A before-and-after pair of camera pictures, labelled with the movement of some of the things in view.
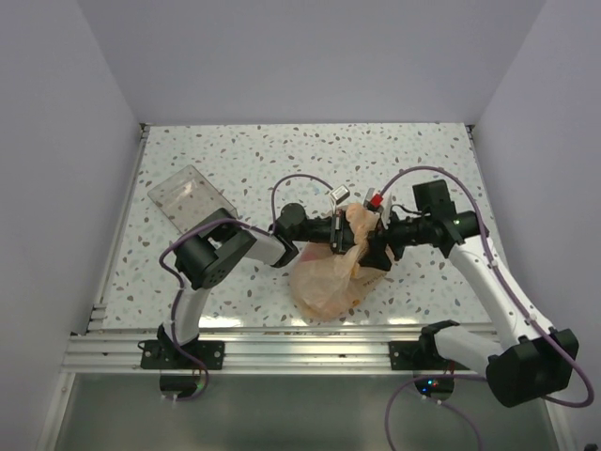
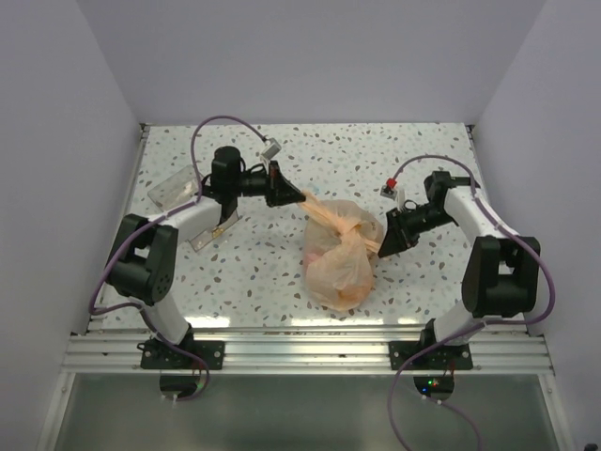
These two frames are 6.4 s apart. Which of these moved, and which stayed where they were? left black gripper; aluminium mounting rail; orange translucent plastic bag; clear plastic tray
Moved: orange translucent plastic bag; left black gripper
Stayed: aluminium mounting rail; clear plastic tray
